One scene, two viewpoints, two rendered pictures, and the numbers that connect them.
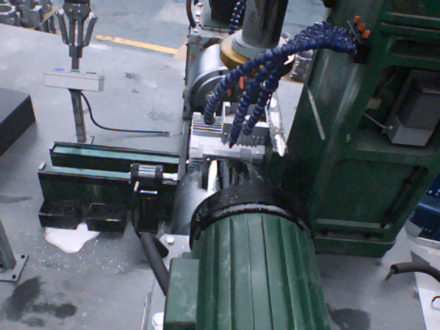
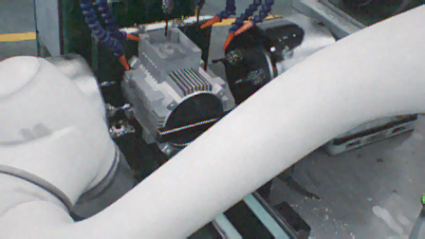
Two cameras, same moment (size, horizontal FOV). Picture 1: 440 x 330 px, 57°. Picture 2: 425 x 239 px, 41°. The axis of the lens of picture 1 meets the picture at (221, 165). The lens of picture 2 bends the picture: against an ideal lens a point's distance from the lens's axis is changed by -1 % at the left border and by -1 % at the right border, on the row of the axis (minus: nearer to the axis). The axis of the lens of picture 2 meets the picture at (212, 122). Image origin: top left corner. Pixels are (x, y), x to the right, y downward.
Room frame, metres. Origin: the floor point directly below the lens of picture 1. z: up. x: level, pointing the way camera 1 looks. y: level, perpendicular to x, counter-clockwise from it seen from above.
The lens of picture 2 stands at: (1.37, 1.02, 1.77)
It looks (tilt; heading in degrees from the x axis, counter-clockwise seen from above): 36 degrees down; 241
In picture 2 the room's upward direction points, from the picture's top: 8 degrees clockwise
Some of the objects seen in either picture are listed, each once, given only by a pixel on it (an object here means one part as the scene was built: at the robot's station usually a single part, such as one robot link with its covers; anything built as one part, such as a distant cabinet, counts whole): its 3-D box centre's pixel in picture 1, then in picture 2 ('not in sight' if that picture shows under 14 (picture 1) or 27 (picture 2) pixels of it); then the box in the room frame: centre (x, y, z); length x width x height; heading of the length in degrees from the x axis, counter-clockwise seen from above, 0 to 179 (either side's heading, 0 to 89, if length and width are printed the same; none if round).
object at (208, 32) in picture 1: (223, 61); not in sight; (1.49, 0.06, 0.99); 0.35 x 0.31 x 0.37; 6
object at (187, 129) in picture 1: (183, 152); (209, 123); (0.86, 0.11, 1.01); 0.26 x 0.04 x 0.03; 6
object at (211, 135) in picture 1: (224, 149); (174, 99); (0.90, 0.00, 1.01); 0.20 x 0.19 x 0.19; 96
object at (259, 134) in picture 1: (243, 124); (168, 55); (0.91, -0.04, 1.11); 0.12 x 0.11 x 0.07; 96
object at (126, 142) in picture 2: not in sight; (118, 144); (1.02, -0.06, 0.86); 0.07 x 0.06 x 0.12; 6
